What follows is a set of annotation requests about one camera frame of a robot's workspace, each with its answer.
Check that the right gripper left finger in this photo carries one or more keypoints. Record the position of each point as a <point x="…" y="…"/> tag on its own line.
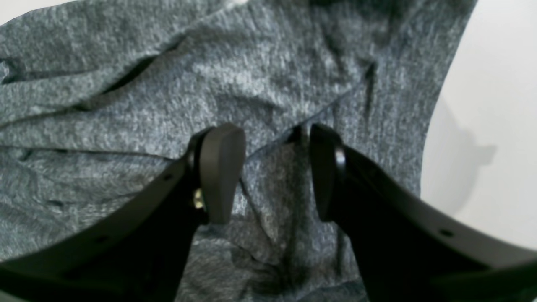
<point x="138" y="253"/>

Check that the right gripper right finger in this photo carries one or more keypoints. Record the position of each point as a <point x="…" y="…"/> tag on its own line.
<point x="405" y="249"/>

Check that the grey long-sleeve T-shirt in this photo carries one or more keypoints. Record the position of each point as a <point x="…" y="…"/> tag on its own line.
<point x="99" y="96"/>

